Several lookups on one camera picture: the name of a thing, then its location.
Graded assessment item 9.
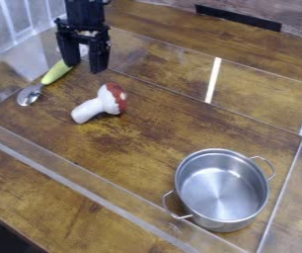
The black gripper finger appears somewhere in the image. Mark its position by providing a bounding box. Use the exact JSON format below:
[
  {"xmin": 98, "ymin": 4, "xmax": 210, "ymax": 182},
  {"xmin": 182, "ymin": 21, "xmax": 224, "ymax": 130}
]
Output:
[
  {"xmin": 55, "ymin": 32, "xmax": 79, "ymax": 67},
  {"xmin": 89, "ymin": 40, "xmax": 110, "ymax": 74}
]

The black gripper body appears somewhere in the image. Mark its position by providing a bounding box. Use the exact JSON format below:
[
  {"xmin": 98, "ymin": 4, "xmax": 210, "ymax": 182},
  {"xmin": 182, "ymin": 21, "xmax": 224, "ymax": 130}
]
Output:
[{"xmin": 53, "ymin": 0, "xmax": 111, "ymax": 46}]

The white toy mushroom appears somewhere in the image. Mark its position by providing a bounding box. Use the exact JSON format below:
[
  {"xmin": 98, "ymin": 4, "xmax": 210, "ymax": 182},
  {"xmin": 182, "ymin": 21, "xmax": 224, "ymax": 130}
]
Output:
[{"xmin": 70, "ymin": 83, "xmax": 126, "ymax": 124}]

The green handled metal spoon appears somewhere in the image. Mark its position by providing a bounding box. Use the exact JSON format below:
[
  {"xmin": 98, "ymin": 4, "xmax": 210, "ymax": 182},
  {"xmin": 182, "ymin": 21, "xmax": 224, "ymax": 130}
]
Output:
[{"xmin": 16, "ymin": 60, "xmax": 70, "ymax": 106}]

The stainless steel pot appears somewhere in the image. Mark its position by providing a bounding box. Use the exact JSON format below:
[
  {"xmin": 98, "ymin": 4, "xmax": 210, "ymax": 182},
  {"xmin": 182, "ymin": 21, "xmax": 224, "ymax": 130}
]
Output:
[{"xmin": 161, "ymin": 148, "xmax": 276, "ymax": 232}]

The clear acrylic triangle bracket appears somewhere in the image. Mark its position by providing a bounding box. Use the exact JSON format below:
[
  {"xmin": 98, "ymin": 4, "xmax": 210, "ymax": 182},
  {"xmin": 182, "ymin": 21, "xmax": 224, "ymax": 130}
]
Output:
[{"xmin": 78, "ymin": 44, "xmax": 89, "ymax": 57}]

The black strip on wall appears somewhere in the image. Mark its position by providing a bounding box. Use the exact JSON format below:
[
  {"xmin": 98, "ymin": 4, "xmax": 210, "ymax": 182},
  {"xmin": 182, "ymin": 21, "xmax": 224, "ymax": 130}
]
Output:
[{"xmin": 194, "ymin": 4, "xmax": 281, "ymax": 32}]

